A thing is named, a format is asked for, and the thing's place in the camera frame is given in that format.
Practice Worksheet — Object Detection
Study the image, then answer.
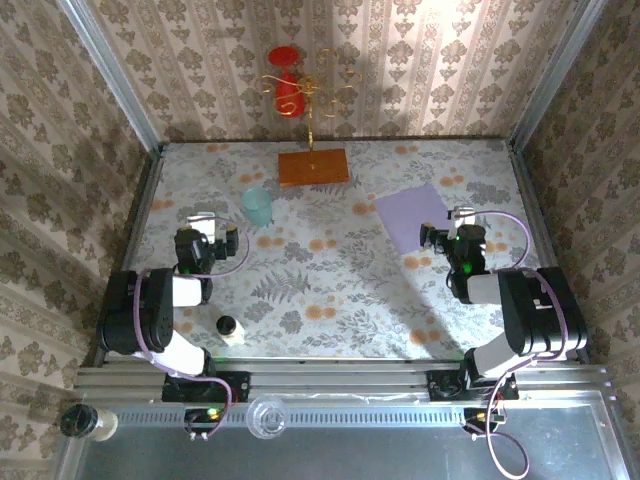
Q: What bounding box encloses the teal translucent plastic cup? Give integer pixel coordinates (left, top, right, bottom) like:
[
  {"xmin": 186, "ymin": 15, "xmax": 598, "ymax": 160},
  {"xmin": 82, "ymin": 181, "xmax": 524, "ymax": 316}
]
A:
[{"xmin": 241, "ymin": 187, "xmax": 275, "ymax": 229}]

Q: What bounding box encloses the small white bottle black cap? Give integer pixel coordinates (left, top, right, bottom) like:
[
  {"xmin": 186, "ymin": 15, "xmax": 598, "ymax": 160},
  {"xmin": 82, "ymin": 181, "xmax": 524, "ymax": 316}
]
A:
[{"xmin": 215, "ymin": 315, "xmax": 246, "ymax": 347}]

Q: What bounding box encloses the floral table cover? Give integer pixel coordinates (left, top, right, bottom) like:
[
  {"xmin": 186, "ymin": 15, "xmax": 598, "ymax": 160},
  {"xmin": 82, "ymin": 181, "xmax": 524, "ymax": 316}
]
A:
[{"xmin": 106, "ymin": 139, "xmax": 569, "ymax": 362}]

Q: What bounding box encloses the red wine glass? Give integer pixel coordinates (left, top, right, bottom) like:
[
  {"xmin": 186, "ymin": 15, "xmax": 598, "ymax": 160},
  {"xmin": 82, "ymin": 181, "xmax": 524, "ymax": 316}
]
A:
[{"xmin": 267, "ymin": 45, "xmax": 307, "ymax": 119}]

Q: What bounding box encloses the black connector board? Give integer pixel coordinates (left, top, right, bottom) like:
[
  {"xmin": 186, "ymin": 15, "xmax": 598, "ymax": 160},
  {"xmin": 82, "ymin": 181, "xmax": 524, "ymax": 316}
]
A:
[
  {"xmin": 183, "ymin": 406, "xmax": 225, "ymax": 436},
  {"xmin": 462, "ymin": 406, "xmax": 503, "ymax": 435}
]

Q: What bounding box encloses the clear glass cup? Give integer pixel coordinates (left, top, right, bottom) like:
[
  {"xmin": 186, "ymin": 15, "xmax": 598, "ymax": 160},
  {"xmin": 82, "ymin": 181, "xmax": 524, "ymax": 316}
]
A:
[{"xmin": 246, "ymin": 394, "xmax": 289, "ymax": 440}]

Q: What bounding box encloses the cream jar black lid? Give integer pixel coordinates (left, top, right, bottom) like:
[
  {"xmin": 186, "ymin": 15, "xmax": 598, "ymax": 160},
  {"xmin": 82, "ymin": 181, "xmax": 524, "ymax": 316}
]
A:
[{"xmin": 59, "ymin": 403, "xmax": 120, "ymax": 442}]

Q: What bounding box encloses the grey metal tray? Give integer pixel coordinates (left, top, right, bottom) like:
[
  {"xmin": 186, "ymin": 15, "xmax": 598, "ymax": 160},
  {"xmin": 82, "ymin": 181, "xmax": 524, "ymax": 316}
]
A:
[{"xmin": 52, "ymin": 392, "xmax": 631, "ymax": 480}]

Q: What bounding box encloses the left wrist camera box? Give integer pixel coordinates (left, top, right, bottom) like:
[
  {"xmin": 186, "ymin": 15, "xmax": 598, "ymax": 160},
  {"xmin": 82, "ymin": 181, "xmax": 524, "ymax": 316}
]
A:
[{"xmin": 187, "ymin": 212, "xmax": 219, "ymax": 240}]

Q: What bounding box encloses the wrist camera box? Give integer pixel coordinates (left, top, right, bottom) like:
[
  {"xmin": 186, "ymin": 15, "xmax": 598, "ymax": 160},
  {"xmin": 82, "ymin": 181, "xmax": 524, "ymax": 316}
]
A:
[
  {"xmin": 187, "ymin": 212, "xmax": 219, "ymax": 240},
  {"xmin": 447, "ymin": 205, "xmax": 476, "ymax": 227}
]

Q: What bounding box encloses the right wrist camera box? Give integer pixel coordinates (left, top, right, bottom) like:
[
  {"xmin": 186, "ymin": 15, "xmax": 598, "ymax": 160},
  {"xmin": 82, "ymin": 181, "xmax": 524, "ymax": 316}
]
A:
[{"xmin": 447, "ymin": 205, "xmax": 476, "ymax": 227}]

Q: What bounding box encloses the aluminium side rail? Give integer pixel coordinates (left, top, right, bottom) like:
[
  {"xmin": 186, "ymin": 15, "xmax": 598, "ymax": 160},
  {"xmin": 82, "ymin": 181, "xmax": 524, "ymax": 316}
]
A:
[
  {"xmin": 92, "ymin": 143, "xmax": 167, "ymax": 366},
  {"xmin": 506, "ymin": 142, "xmax": 591, "ymax": 364}
]

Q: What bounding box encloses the gold wire rack wooden base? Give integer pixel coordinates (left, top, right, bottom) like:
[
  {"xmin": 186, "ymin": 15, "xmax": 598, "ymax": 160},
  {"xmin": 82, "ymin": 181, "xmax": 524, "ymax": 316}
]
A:
[{"xmin": 262, "ymin": 48, "xmax": 362, "ymax": 189}]

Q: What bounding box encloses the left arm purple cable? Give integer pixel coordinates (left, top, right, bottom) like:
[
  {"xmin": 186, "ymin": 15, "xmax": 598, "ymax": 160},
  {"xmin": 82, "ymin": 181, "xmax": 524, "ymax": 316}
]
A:
[{"xmin": 133, "ymin": 215, "xmax": 251, "ymax": 441}]

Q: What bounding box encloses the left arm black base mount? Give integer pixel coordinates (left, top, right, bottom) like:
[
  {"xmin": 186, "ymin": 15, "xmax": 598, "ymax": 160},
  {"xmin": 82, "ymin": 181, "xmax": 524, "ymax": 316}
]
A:
[{"xmin": 161, "ymin": 368, "xmax": 251, "ymax": 404}]

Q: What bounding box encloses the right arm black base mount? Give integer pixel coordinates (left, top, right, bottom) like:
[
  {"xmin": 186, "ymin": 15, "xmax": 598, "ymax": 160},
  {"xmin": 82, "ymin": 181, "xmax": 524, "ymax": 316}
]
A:
[{"xmin": 427, "ymin": 367, "xmax": 521, "ymax": 403}]

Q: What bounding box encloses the aluminium front rail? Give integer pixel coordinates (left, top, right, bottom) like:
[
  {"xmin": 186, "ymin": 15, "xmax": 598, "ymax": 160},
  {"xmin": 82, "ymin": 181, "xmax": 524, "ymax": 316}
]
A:
[{"xmin": 73, "ymin": 360, "xmax": 615, "ymax": 407}]

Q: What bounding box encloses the aluminium corner post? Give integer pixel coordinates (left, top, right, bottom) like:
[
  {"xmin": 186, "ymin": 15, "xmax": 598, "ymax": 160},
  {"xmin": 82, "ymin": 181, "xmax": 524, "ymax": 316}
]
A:
[
  {"xmin": 508, "ymin": 0, "xmax": 610, "ymax": 152},
  {"xmin": 55, "ymin": 0, "xmax": 167, "ymax": 157}
]

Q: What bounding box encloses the slotted grey cable duct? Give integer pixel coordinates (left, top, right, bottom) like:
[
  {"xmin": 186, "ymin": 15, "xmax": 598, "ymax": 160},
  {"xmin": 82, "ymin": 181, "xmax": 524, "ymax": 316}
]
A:
[{"xmin": 113, "ymin": 401, "xmax": 469, "ymax": 427}]

